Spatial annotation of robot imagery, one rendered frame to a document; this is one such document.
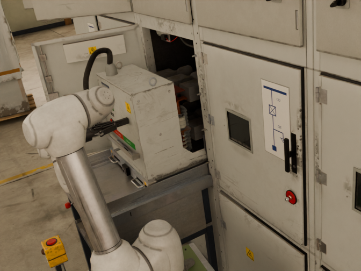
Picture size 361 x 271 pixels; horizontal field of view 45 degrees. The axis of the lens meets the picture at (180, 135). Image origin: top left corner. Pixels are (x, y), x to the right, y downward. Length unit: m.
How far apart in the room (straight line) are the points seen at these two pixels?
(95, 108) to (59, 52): 1.21
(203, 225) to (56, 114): 1.29
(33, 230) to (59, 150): 2.41
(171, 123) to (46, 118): 0.87
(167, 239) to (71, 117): 0.58
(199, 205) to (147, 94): 0.70
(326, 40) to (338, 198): 0.53
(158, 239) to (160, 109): 0.71
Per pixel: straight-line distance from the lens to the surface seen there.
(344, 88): 1.39
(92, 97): 1.50
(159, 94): 2.10
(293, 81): 1.54
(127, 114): 2.18
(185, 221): 2.41
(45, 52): 2.69
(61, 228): 3.76
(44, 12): 2.90
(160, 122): 2.14
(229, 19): 1.76
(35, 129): 1.46
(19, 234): 3.88
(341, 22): 1.34
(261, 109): 1.73
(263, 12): 1.58
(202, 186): 2.33
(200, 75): 2.10
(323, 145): 1.53
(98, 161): 2.68
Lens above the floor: 2.04
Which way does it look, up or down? 25 degrees down
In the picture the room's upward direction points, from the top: 9 degrees counter-clockwise
